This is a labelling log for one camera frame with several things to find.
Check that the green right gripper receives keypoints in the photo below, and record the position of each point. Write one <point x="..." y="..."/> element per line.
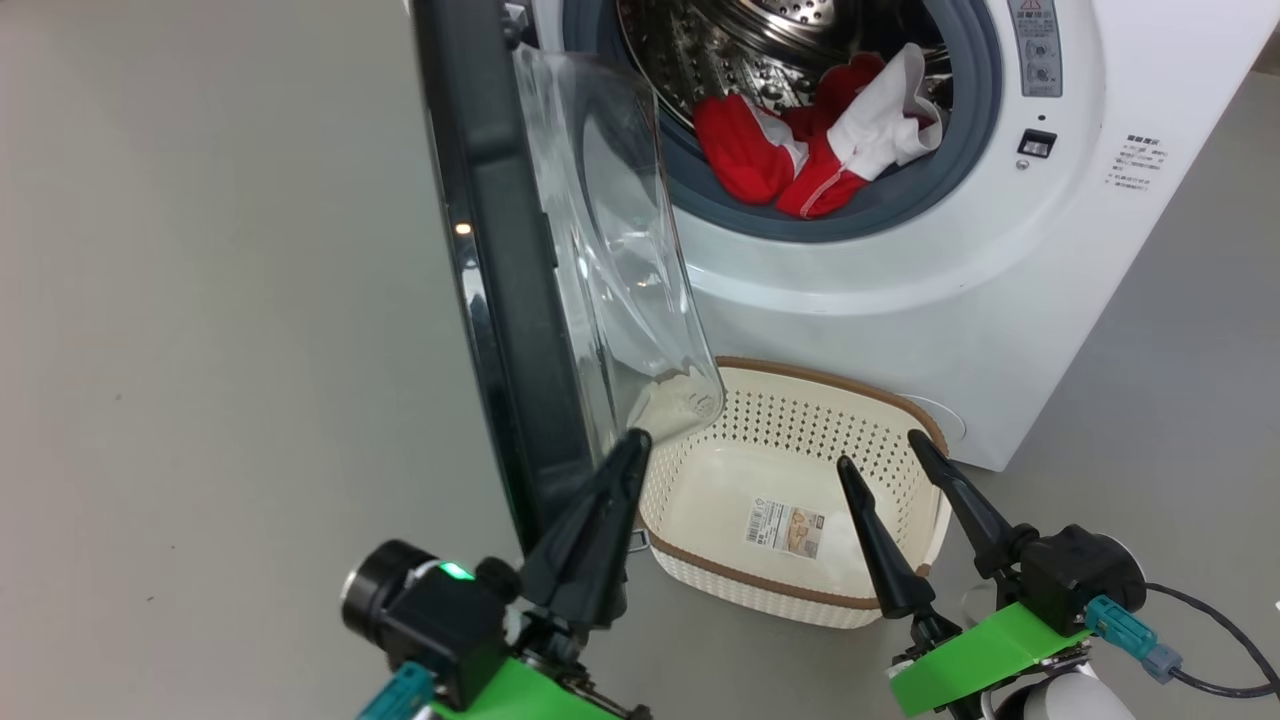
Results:
<point x="980" y="660"/>

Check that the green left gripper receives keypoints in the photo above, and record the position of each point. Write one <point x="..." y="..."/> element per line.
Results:
<point x="540" y="690"/>

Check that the washing machine door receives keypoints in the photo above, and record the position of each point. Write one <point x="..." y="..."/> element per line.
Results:
<point x="510" y="250"/>

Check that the red jersey with white band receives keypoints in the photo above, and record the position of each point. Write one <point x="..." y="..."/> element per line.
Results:
<point x="740" y="150"/>

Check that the red and white garment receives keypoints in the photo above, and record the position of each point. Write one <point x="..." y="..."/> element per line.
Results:
<point x="880" y="120"/>

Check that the cream perforated laundry basket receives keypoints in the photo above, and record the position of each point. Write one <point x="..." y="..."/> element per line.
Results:
<point x="720" y="480"/>

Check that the white front-load washing machine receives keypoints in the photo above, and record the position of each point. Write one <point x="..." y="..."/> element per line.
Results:
<point x="900" y="280"/>

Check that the grey rubber door gasket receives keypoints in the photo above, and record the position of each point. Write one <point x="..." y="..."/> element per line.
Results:
<point x="900" y="205"/>

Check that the black door latch socket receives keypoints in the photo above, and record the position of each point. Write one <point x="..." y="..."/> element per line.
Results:
<point x="1037" y="143"/>

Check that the steel washer drum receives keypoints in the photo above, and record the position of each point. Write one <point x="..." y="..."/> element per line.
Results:
<point x="720" y="40"/>

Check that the round filter cover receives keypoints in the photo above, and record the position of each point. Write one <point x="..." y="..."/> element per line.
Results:
<point x="945" y="420"/>

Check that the paper product label sticker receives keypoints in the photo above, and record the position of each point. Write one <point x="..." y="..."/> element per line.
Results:
<point x="785" y="528"/>

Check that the printed text label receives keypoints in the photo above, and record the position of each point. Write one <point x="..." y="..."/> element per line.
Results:
<point x="1133" y="163"/>

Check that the grey warning sticker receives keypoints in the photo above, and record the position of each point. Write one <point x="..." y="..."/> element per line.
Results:
<point x="1037" y="45"/>

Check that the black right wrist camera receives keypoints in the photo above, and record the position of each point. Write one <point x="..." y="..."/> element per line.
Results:
<point x="1080" y="575"/>

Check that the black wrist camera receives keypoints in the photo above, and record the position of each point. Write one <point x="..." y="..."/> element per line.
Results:
<point x="440" y="620"/>
<point x="1080" y="575"/>

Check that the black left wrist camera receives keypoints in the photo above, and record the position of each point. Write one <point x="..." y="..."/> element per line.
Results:
<point x="440" y="620"/>

